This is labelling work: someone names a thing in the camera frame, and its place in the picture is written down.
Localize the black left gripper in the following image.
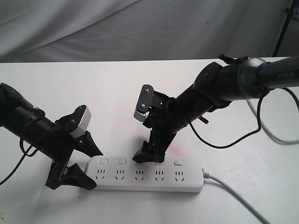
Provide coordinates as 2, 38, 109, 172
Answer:
45, 112, 104, 190

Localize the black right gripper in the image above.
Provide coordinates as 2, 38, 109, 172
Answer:
133, 91, 177, 163

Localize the white five-outlet power strip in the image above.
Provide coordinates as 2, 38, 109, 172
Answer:
86, 155, 204, 193

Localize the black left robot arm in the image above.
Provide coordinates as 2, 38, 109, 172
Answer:
0, 83, 103, 190

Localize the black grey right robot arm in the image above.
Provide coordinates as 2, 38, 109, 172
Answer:
133, 55, 299, 164

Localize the grey backdrop cloth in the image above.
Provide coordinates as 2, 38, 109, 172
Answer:
0, 0, 291, 63

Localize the black tripod stand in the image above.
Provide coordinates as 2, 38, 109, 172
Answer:
271, 0, 296, 57

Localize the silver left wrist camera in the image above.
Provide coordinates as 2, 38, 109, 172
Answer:
69, 105, 92, 139

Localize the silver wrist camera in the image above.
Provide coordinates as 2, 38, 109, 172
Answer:
134, 84, 154, 122
69, 105, 92, 139

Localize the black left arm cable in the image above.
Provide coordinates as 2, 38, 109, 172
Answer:
0, 109, 54, 185

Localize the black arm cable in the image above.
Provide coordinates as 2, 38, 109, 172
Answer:
0, 109, 54, 185
186, 87, 299, 148

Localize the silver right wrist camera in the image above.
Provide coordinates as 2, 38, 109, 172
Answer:
134, 84, 154, 122

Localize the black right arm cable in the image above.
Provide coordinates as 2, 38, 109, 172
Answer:
186, 87, 299, 148

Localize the grey power cord with plug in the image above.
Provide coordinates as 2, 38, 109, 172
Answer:
202, 98, 299, 224

